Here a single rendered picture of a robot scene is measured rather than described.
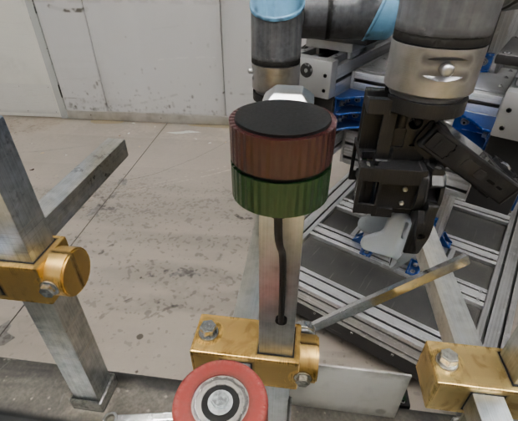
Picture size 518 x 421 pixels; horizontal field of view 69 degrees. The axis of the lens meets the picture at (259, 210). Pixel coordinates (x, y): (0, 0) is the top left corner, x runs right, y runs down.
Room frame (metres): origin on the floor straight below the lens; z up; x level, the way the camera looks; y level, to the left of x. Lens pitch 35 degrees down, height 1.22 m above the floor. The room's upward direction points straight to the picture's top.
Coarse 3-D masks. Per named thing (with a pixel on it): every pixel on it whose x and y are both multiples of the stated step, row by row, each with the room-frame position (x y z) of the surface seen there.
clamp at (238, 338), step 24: (216, 336) 0.25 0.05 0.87; (240, 336) 0.25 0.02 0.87; (312, 336) 0.25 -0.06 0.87; (192, 360) 0.23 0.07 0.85; (240, 360) 0.23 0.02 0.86; (264, 360) 0.22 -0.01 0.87; (288, 360) 0.22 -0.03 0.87; (312, 360) 0.23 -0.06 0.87; (264, 384) 0.22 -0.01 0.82; (288, 384) 0.22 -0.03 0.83
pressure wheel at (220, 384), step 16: (208, 368) 0.19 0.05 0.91; (224, 368) 0.19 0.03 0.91; (240, 368) 0.19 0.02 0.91; (192, 384) 0.18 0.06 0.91; (208, 384) 0.18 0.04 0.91; (224, 384) 0.18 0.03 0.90; (240, 384) 0.18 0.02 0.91; (256, 384) 0.18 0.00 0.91; (176, 400) 0.16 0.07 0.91; (192, 400) 0.16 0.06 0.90; (208, 400) 0.16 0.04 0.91; (224, 400) 0.16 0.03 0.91; (240, 400) 0.16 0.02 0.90; (256, 400) 0.16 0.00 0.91; (176, 416) 0.15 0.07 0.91; (192, 416) 0.15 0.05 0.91; (208, 416) 0.15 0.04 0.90; (224, 416) 0.15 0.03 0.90; (240, 416) 0.15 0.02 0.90; (256, 416) 0.15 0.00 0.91
